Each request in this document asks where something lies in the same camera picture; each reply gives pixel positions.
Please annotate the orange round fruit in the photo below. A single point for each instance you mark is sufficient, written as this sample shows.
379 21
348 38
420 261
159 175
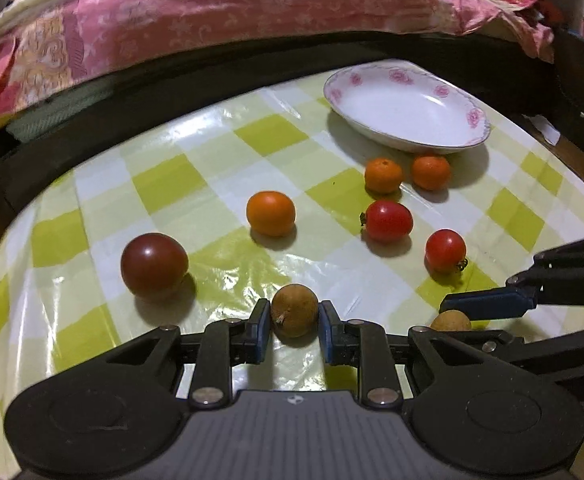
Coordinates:
271 213

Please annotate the white paper scrap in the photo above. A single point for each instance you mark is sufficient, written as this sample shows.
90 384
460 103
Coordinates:
549 132

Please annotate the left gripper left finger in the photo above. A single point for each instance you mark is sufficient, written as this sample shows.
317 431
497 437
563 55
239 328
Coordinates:
223 345

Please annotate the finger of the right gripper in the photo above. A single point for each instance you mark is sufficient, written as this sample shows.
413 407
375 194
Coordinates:
490 304

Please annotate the red cherry tomato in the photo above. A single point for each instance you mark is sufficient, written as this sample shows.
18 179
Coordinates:
386 222
446 252

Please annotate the pink floral quilt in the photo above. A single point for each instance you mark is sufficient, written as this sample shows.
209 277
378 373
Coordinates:
50 46

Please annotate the small orange tangerine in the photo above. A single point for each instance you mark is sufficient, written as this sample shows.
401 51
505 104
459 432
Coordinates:
383 176
431 172

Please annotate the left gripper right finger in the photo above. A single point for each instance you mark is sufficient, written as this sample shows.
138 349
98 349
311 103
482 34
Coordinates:
364 346

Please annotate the dark wooden bed frame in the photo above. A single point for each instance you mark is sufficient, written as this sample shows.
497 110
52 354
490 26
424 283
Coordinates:
67 129

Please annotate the large dark red tomato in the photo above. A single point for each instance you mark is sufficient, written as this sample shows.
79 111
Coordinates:
153 265

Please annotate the green checkered tablecloth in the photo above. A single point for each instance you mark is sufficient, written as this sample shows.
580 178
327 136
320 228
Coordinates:
62 297

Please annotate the brown longan fruit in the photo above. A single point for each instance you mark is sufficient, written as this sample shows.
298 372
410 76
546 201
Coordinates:
294 311
451 321

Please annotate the white floral porcelain plate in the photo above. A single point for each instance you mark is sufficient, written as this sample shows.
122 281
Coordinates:
401 106

